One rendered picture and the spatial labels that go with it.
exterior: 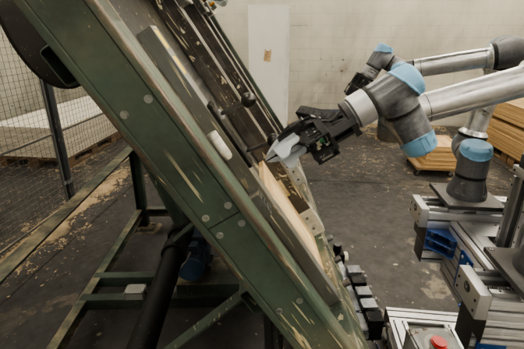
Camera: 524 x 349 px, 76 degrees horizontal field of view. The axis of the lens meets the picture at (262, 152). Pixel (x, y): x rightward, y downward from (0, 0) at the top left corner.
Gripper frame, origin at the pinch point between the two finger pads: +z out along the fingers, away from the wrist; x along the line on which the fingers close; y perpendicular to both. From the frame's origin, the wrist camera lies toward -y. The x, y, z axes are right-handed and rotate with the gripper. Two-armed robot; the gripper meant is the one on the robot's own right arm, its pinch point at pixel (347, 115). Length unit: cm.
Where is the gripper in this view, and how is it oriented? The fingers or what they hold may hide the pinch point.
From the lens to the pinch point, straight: 166.6
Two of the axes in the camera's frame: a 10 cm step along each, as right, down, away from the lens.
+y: -8.8, -4.7, -0.6
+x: -1.2, 3.4, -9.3
